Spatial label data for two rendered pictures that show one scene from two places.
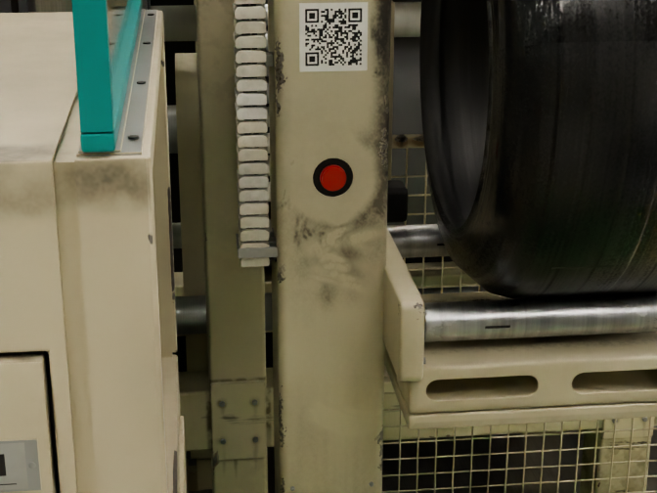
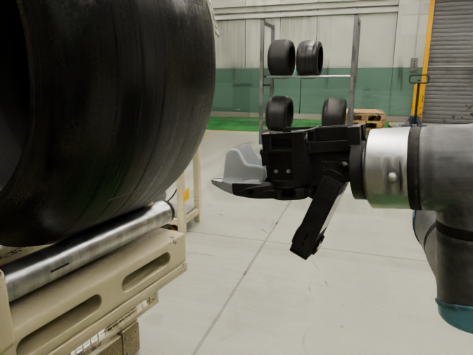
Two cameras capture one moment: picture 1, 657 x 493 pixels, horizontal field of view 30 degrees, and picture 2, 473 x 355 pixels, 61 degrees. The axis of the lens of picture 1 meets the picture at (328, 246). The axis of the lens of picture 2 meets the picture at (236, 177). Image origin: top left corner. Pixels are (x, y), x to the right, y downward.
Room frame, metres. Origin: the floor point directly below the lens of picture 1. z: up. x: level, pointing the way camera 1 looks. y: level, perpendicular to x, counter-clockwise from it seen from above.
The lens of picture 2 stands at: (0.81, 0.07, 1.15)
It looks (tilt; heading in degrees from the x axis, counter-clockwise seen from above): 14 degrees down; 305
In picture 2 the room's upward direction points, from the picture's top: straight up
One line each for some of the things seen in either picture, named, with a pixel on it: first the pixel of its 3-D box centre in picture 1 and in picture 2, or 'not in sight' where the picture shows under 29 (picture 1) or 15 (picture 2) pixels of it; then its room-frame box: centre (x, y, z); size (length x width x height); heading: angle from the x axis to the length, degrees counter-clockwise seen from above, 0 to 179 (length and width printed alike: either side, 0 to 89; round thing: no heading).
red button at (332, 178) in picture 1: (332, 176); not in sight; (1.34, 0.00, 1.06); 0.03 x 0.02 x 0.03; 97
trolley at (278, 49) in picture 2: not in sight; (307, 90); (3.37, -5.38, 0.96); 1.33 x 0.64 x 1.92; 15
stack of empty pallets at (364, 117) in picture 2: not in sight; (364, 120); (3.54, -8.68, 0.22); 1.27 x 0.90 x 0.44; 107
